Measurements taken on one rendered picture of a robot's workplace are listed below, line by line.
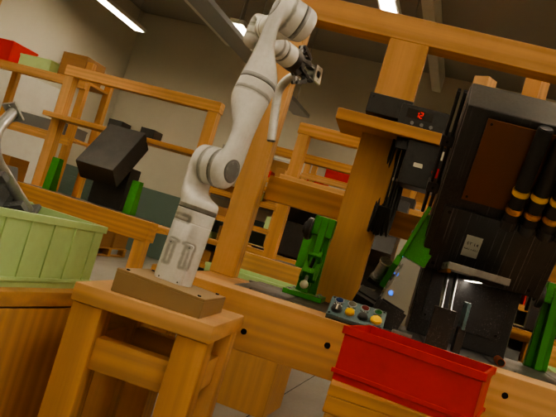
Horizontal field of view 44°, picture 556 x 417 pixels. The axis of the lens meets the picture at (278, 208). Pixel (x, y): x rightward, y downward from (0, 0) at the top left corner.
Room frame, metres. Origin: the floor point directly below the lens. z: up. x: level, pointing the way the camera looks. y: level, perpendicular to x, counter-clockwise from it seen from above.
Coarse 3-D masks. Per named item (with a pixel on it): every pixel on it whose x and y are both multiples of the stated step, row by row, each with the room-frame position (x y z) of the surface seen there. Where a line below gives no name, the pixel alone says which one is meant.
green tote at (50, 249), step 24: (0, 216) 1.42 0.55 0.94; (24, 216) 1.49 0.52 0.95; (48, 216) 1.56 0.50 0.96; (72, 216) 1.84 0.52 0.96; (0, 240) 1.44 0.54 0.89; (24, 240) 1.52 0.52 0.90; (48, 240) 1.59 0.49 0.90; (72, 240) 1.68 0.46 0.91; (96, 240) 1.78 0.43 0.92; (0, 264) 1.46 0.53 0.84; (24, 264) 1.54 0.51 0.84; (48, 264) 1.62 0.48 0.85; (72, 264) 1.71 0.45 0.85; (72, 288) 1.74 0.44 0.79
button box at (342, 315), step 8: (336, 296) 1.83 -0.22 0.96; (344, 304) 1.80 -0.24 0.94; (360, 304) 1.81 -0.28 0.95; (328, 312) 1.77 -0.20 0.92; (336, 312) 1.77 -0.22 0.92; (344, 312) 1.78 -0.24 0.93; (368, 312) 1.79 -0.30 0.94; (384, 312) 1.80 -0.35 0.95; (336, 320) 1.77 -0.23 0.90; (344, 320) 1.76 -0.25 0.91; (352, 320) 1.76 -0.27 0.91; (360, 320) 1.76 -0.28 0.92; (368, 320) 1.77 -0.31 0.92; (384, 320) 1.78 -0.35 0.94
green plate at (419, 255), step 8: (424, 216) 1.96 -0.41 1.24; (424, 224) 1.97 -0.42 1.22; (416, 232) 1.96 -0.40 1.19; (424, 232) 1.97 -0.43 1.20; (408, 240) 1.97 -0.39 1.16; (416, 240) 1.97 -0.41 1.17; (408, 248) 1.98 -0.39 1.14; (416, 248) 1.97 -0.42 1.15; (424, 248) 1.97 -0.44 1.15; (400, 256) 1.97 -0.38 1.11; (408, 256) 1.97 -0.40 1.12; (416, 256) 1.97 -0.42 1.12; (424, 256) 1.97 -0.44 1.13; (416, 264) 2.03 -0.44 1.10; (424, 264) 1.97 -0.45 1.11
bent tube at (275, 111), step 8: (312, 72) 2.21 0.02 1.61; (320, 72) 2.22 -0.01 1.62; (280, 80) 2.27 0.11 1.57; (288, 80) 2.26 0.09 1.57; (320, 80) 2.23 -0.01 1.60; (280, 88) 2.27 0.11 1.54; (280, 96) 2.28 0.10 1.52; (272, 104) 2.27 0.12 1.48; (272, 112) 2.26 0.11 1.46; (272, 120) 2.26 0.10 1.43; (272, 128) 2.25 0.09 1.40; (272, 136) 2.25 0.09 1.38
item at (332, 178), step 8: (304, 168) 9.23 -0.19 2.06; (312, 168) 9.64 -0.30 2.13; (304, 176) 9.18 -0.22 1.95; (312, 176) 9.15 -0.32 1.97; (320, 176) 9.17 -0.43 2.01; (328, 176) 9.18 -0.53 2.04; (336, 176) 9.16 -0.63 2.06; (344, 176) 9.13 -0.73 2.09; (328, 184) 9.08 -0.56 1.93; (336, 184) 9.06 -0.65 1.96; (344, 184) 9.03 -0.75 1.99; (408, 192) 8.92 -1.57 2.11; (416, 192) 8.83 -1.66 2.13; (416, 200) 8.88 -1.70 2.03; (416, 208) 8.78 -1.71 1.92; (424, 208) 8.73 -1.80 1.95
